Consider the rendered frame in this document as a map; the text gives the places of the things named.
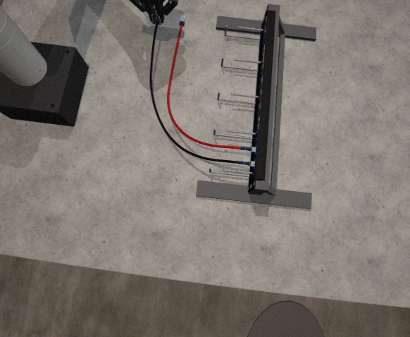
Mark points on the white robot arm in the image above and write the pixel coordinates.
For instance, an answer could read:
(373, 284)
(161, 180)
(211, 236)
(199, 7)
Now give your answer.
(19, 59)

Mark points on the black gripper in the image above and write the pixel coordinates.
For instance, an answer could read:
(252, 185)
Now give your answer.
(159, 11)

